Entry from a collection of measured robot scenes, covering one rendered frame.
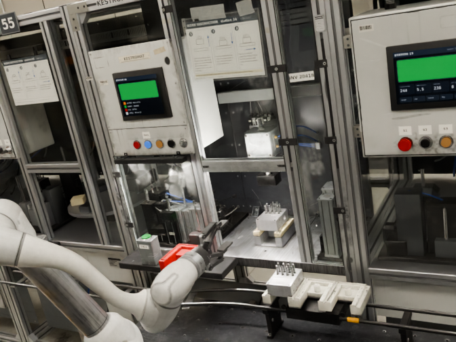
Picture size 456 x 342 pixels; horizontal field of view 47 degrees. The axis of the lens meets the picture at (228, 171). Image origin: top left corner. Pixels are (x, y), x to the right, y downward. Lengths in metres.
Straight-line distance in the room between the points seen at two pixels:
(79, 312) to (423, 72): 1.32
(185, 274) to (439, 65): 0.98
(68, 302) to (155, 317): 0.29
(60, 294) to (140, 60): 0.94
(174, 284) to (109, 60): 1.03
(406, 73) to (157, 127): 1.01
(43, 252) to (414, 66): 1.22
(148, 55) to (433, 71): 1.05
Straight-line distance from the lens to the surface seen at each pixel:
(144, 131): 2.22
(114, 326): 1.88
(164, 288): 1.61
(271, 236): 2.34
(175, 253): 2.27
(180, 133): 2.11
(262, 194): 2.56
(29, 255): 1.59
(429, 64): 1.69
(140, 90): 2.15
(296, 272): 2.01
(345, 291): 1.95
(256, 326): 2.19
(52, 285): 1.80
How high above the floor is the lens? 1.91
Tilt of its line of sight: 17 degrees down
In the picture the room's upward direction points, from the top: 11 degrees counter-clockwise
